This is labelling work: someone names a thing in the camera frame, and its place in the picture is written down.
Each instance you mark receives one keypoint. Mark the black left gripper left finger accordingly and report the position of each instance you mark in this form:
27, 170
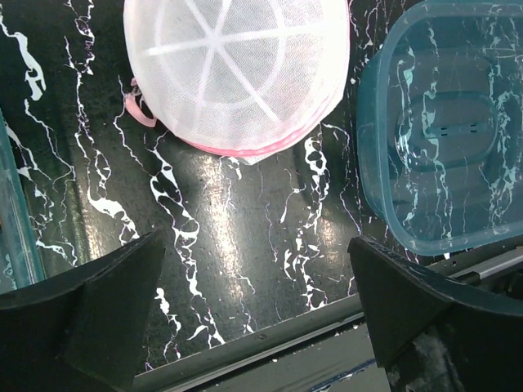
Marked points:
82, 330

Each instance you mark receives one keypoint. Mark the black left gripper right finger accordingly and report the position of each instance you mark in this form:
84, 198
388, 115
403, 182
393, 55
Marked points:
459, 329

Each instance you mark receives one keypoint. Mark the left teal plastic bin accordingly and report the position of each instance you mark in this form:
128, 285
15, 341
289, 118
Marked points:
18, 248

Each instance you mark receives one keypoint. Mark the teal plastic bin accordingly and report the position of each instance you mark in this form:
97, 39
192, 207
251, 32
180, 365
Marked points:
439, 126
18, 248

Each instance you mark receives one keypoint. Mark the right teal plastic bin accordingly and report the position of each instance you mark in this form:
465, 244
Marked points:
439, 126

